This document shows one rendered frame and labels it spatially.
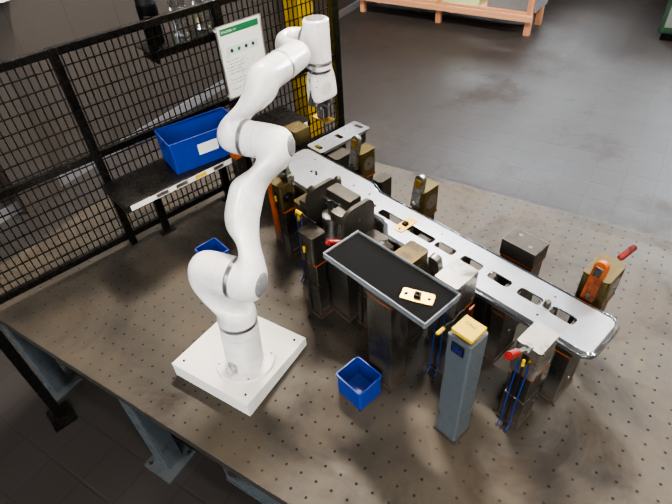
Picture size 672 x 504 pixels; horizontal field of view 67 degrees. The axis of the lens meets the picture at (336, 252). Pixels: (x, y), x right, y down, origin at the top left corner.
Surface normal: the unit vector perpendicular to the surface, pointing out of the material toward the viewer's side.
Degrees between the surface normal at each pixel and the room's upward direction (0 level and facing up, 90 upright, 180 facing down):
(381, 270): 0
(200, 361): 5
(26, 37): 90
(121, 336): 0
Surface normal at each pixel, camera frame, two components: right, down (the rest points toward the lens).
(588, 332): -0.06, -0.74
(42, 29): 0.85, 0.31
